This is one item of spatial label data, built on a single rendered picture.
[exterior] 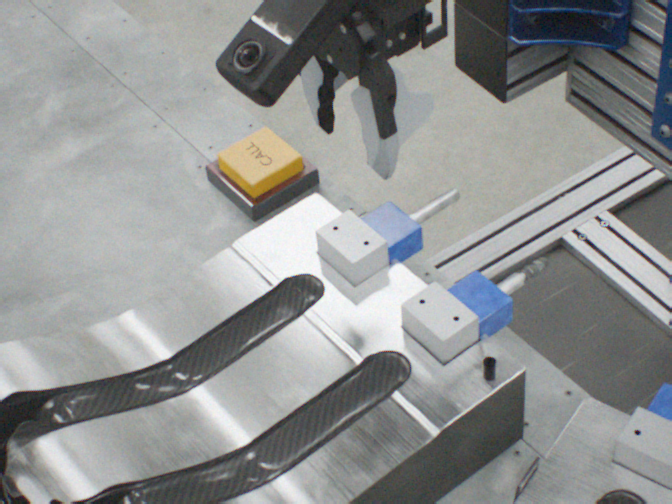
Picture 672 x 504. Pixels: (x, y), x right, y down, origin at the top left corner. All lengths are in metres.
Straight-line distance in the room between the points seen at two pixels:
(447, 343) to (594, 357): 0.91
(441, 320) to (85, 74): 0.61
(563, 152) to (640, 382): 0.73
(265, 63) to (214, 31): 1.97
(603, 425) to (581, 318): 0.92
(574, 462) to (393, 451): 0.14
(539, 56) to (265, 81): 0.65
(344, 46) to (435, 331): 0.23
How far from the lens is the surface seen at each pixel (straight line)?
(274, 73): 0.85
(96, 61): 1.46
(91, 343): 1.04
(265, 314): 1.05
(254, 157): 1.25
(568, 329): 1.91
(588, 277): 1.97
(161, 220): 1.26
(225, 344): 1.04
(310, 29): 0.86
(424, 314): 0.99
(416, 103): 0.95
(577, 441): 1.00
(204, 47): 2.79
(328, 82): 0.97
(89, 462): 0.93
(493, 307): 1.01
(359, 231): 1.05
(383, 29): 0.90
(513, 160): 2.46
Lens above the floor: 1.67
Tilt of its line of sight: 47 degrees down
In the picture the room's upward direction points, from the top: 6 degrees counter-clockwise
